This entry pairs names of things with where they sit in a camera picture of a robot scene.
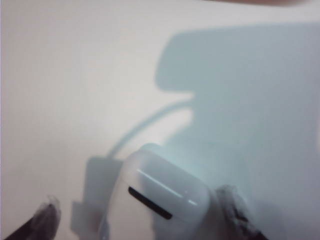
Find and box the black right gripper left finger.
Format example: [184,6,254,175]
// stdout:
[0,195,62,240]

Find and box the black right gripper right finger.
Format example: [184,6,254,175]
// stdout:
[215,184,270,240]

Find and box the white wireless earphone case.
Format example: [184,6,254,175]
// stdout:
[97,142,210,240]

